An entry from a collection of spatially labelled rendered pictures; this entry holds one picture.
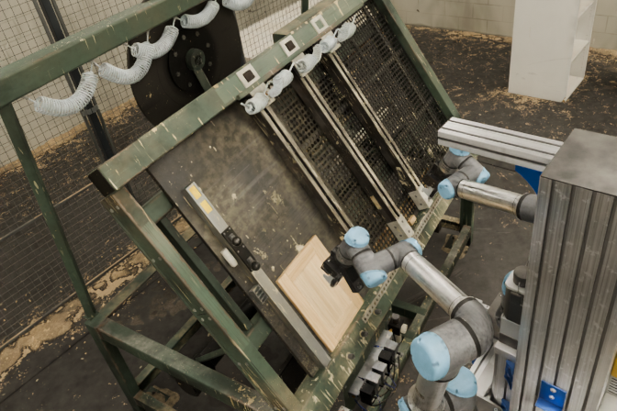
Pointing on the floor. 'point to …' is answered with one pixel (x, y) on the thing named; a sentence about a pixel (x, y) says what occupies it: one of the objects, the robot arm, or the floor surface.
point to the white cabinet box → (554, 20)
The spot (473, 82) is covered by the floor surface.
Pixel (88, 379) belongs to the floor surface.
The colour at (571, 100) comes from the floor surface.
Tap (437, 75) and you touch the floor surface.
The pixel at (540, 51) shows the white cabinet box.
